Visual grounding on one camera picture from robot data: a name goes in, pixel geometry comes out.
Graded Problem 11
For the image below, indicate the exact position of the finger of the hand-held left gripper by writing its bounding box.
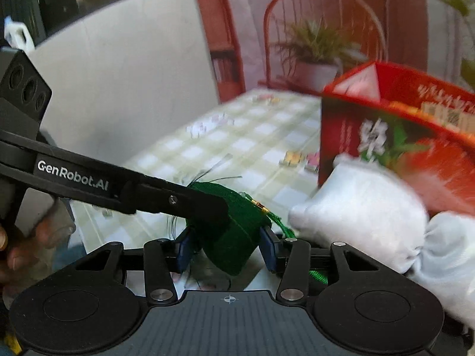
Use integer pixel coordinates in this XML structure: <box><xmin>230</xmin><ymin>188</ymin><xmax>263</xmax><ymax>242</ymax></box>
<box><xmin>121</xmin><ymin>172</ymin><xmax>230</xmax><ymax>228</ymax></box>

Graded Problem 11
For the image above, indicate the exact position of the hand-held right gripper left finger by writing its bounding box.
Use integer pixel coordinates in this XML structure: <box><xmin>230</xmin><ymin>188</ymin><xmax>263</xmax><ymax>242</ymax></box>
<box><xmin>82</xmin><ymin>226</ymin><xmax>204</xmax><ymax>303</ymax></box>

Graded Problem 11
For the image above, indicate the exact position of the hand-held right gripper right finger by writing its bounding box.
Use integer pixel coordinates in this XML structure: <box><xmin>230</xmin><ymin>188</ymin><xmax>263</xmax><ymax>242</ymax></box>
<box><xmin>259</xmin><ymin>225</ymin><xmax>383</xmax><ymax>303</ymax></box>

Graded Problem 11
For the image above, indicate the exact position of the green tasselled cloth pouch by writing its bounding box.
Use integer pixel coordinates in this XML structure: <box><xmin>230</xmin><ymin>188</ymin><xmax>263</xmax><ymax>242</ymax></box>
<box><xmin>183</xmin><ymin>180</ymin><xmax>330</xmax><ymax>287</ymax></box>

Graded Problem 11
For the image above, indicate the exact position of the red strawberry print box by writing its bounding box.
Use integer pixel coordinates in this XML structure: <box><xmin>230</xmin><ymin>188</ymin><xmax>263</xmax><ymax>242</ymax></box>
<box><xmin>318</xmin><ymin>61</ymin><xmax>475</xmax><ymax>224</ymax></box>

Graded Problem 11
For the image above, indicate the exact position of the person's left hand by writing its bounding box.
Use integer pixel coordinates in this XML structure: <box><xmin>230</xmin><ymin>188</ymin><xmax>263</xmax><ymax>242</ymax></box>
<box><xmin>0</xmin><ymin>192</ymin><xmax>77</xmax><ymax>299</ymax></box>

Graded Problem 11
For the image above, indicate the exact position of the white tied cloth bundle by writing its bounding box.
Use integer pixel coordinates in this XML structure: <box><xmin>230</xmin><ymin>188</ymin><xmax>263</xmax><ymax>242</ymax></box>
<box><xmin>288</xmin><ymin>154</ymin><xmax>475</xmax><ymax>322</ymax></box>

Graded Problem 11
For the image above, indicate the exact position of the white plastic jug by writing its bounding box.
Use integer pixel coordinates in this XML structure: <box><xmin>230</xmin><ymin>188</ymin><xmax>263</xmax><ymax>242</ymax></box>
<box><xmin>3</xmin><ymin>16</ymin><xmax>36</xmax><ymax>52</ymax></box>

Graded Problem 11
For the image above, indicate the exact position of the printed backdrop cloth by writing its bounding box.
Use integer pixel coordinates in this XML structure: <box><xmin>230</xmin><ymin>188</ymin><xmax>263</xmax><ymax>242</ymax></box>
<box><xmin>192</xmin><ymin>0</ymin><xmax>475</xmax><ymax>101</ymax></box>

